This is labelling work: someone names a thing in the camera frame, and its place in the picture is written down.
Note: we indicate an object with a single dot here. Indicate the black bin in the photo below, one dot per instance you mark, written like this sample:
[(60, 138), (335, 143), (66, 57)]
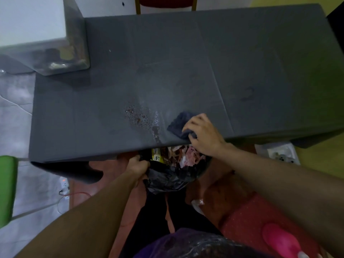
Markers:
[(166, 180)]

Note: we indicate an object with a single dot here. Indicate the pink plastic object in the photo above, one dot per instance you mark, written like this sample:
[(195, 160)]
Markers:
[(279, 240)]

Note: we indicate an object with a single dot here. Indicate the person's right hand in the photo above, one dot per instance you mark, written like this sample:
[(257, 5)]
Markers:
[(208, 139)]

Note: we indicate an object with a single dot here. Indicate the person's right forearm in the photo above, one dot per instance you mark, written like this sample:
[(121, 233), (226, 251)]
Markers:
[(290, 185)]

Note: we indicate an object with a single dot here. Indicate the white power strip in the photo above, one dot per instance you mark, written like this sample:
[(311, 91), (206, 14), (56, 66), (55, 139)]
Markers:
[(64, 185)]

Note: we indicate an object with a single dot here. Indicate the person's left forearm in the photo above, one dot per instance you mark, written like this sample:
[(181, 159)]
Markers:
[(86, 223)]

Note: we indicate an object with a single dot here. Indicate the person's purple shirt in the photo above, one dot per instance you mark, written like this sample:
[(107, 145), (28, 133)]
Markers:
[(193, 244)]

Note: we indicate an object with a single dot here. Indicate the yellow brown snack wrapper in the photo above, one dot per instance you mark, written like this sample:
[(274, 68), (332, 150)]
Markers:
[(157, 155)]

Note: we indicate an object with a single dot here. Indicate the clear plastic storage bin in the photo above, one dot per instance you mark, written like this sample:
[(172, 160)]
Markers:
[(78, 42)]

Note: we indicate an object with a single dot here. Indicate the pink stained tissues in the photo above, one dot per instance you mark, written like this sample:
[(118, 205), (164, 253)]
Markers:
[(189, 158)]

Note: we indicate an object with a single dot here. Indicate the brown food crumbs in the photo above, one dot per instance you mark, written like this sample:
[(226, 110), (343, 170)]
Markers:
[(137, 116)]

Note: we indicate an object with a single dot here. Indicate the person's black shorts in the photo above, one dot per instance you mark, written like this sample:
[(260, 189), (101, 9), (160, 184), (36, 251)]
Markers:
[(153, 220)]

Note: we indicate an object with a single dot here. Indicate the Koko Krunch cereal pouch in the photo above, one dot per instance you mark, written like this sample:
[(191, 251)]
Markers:
[(65, 52)]

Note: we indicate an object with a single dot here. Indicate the person's left hand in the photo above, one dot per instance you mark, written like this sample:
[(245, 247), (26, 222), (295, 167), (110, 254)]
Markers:
[(137, 167)]

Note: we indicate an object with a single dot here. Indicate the blue cloth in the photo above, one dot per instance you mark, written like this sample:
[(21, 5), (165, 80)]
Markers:
[(178, 124)]

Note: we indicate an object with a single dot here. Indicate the green chair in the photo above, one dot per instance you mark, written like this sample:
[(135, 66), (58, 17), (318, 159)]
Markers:
[(6, 190)]

